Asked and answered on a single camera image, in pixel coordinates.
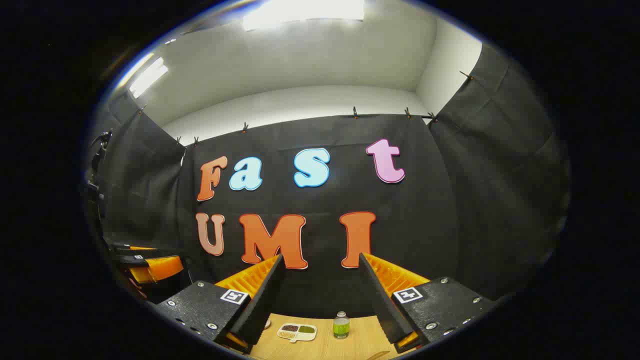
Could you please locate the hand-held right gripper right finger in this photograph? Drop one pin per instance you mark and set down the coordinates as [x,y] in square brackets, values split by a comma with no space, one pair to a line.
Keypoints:
[382,305]

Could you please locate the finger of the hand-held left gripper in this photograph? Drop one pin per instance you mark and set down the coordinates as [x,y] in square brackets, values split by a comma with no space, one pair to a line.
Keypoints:
[145,250]
[160,269]

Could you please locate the ceiling light panel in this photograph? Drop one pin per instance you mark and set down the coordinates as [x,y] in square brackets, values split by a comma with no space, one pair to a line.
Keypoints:
[300,12]
[148,77]

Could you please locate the green label drink bottle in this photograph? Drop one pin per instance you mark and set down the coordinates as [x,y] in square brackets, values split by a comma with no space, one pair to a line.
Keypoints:
[341,327]

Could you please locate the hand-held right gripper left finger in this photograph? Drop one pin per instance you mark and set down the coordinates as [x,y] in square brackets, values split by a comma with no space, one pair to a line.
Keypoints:
[262,305]

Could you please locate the white divided bean dish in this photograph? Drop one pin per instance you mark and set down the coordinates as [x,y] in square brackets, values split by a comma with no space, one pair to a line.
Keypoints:
[297,332]

